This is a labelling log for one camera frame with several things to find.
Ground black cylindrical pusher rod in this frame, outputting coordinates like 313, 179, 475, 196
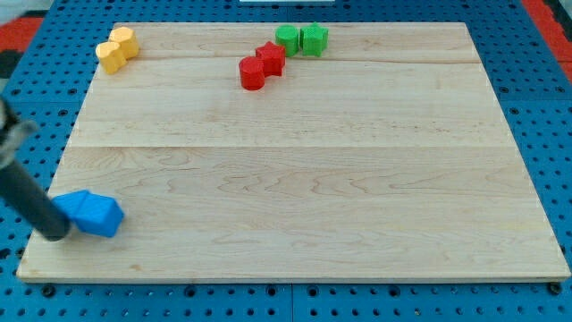
1, 160, 71, 242

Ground blue cube block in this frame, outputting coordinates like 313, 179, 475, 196
72, 193, 124, 238

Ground blue triangle block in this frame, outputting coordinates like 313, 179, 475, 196
52, 190, 90, 220

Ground yellow heart block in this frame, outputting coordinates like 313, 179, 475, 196
96, 41, 127, 74

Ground yellow hexagon block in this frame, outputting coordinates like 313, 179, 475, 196
109, 27, 139, 59

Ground red cylinder block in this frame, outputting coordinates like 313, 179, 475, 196
239, 56, 265, 90

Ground red star block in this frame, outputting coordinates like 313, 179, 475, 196
255, 41, 286, 76

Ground green cylinder block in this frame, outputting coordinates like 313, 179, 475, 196
274, 24, 299, 57

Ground green star block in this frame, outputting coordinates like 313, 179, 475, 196
299, 22, 329, 57

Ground wooden board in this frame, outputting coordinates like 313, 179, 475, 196
17, 22, 570, 284

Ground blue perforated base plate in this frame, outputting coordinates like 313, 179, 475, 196
1, 0, 571, 321

